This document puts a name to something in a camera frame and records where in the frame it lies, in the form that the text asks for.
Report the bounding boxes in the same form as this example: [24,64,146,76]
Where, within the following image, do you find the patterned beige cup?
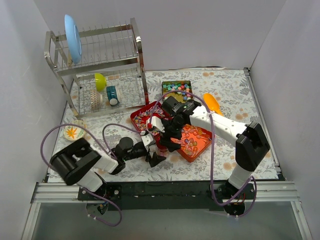
[90,90,103,111]

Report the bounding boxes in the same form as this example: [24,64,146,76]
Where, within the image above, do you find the lime green bowl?
[94,73,107,92]

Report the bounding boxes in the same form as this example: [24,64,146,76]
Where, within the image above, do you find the floral table mat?
[47,69,278,182]

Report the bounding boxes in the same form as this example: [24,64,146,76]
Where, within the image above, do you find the yellow plastic scoop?
[203,93,224,116]

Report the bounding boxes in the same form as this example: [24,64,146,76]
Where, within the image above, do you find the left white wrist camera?
[141,133,156,148]

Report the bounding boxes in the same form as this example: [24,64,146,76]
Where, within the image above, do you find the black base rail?
[74,179,256,213]

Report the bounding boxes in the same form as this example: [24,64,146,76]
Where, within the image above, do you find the steel dish rack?
[44,18,149,119]

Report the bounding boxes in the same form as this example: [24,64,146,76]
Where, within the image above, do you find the orange tray clear lollipops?
[171,124,212,163]

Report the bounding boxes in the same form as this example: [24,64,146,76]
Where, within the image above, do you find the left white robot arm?
[50,136,166,200]

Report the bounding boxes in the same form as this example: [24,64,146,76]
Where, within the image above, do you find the teal white cup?
[106,85,122,107]

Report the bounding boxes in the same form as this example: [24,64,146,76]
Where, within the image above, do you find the blue plate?
[64,14,82,65]

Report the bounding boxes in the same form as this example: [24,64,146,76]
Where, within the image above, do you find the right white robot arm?
[159,96,271,199]

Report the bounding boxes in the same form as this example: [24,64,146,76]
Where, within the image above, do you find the clear glass jar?
[156,147,170,157]

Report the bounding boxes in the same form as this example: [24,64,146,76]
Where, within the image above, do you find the floral painted small plate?
[63,120,87,141]

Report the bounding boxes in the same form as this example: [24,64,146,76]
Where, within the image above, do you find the red tray swirl lollipops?
[130,101,170,142]

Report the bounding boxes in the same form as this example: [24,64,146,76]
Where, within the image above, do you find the dark tin star candies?
[161,80,193,103]

